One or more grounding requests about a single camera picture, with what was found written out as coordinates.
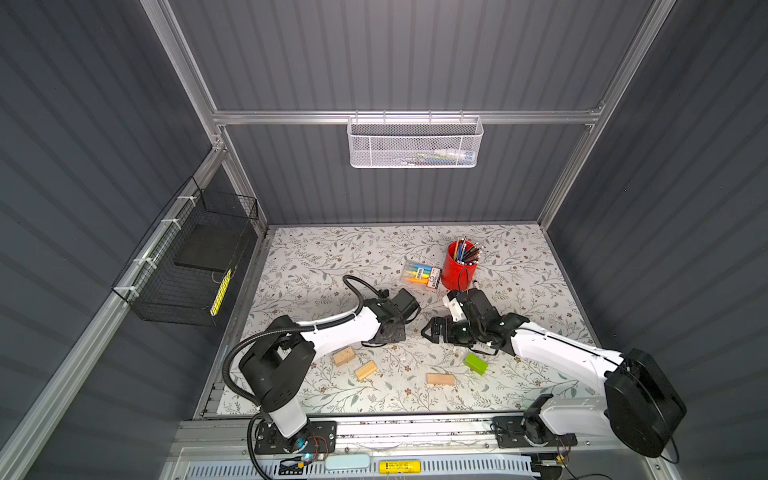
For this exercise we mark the black wire basket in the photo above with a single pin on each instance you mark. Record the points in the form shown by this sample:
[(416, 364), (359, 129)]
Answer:
[(175, 278)]

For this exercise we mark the yellow marker in basket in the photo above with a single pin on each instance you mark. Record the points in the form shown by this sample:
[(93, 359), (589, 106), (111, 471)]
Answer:
[(221, 293)]

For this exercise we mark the yellow label sticker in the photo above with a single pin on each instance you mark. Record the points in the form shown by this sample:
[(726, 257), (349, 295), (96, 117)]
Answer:
[(399, 467)]

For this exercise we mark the wood block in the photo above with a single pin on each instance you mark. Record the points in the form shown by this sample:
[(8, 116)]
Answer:
[(440, 379), (343, 356), (365, 371)]

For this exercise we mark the pens in white basket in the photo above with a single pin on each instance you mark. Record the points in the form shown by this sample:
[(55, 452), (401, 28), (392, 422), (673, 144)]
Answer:
[(441, 158)]

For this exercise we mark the green block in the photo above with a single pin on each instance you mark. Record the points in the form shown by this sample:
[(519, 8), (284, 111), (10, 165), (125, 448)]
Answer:
[(476, 364)]

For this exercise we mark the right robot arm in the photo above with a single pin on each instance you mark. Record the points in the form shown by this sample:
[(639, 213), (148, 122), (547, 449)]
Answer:
[(632, 401)]

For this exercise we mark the red pen cup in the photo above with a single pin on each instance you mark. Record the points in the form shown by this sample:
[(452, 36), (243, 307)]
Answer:
[(457, 273)]

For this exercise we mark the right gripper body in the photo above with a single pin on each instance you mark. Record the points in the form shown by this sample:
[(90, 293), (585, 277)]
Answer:
[(466, 332)]

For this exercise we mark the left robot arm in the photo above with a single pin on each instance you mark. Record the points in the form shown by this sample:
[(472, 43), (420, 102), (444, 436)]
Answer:
[(274, 363)]

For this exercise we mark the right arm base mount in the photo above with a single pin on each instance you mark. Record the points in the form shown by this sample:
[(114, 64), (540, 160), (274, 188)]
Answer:
[(519, 432)]

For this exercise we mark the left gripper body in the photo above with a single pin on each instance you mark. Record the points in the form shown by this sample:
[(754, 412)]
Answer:
[(400, 335)]

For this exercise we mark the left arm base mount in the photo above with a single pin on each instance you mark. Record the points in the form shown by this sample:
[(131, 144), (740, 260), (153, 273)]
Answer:
[(316, 437)]

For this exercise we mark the white wire mesh basket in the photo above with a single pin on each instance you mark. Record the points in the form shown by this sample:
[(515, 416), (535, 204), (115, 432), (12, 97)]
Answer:
[(377, 142)]

